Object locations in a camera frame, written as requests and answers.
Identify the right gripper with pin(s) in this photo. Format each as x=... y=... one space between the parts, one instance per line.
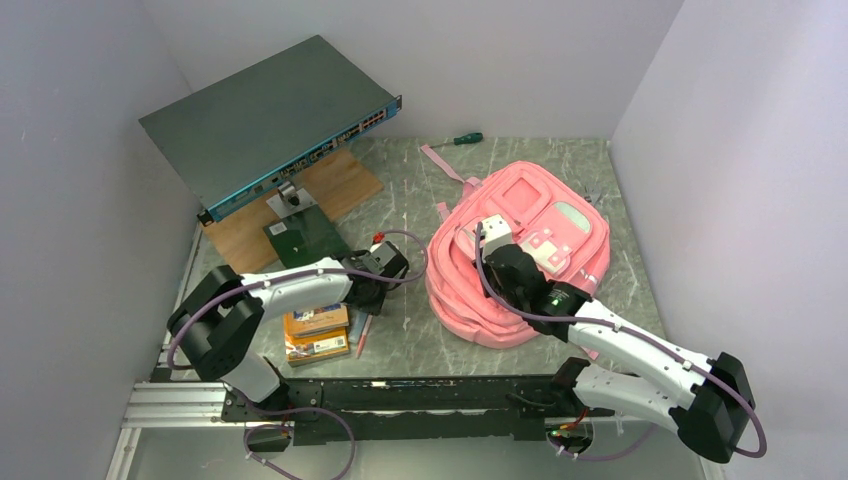
x=486 y=268

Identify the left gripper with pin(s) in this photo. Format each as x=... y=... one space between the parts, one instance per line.
x=372 y=307

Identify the light blue marker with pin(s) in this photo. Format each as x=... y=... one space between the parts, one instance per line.
x=358 y=327

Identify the red pen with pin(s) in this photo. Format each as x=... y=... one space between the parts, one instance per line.
x=364 y=336

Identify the pink backpack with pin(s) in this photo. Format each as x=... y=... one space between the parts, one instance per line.
x=566 y=236

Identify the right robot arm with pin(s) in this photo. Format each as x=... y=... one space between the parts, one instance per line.
x=706 y=401

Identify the orange cover book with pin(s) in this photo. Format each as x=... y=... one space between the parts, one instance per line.
x=301 y=324

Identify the orange bottom book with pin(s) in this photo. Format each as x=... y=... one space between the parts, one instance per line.
x=318 y=347

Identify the dark green book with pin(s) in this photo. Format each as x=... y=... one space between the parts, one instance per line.
x=305 y=237

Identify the wooden board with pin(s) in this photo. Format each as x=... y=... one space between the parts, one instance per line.
x=338 y=183

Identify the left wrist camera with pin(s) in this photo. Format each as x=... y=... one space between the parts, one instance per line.
x=382 y=250

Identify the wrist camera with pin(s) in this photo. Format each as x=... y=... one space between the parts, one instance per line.
x=382 y=250
x=495 y=232

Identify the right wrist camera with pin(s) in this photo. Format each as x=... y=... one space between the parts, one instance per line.
x=495 y=232

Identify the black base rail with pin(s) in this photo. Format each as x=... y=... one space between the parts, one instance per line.
x=324 y=410

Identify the green handled screwdriver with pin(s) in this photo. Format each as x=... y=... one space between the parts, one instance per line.
x=467 y=139

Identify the grey network switch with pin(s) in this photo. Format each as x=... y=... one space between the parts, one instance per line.
x=249 y=133

